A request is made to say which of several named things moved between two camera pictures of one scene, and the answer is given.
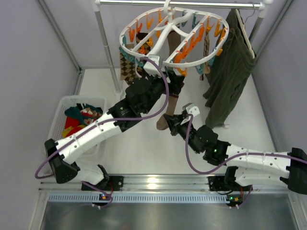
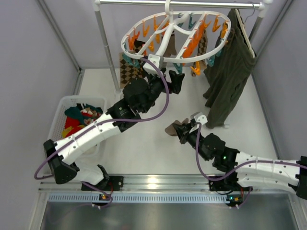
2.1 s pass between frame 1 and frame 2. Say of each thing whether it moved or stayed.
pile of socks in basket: stayed
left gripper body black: stayed
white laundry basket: stayed
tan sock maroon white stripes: moved
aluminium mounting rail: stayed
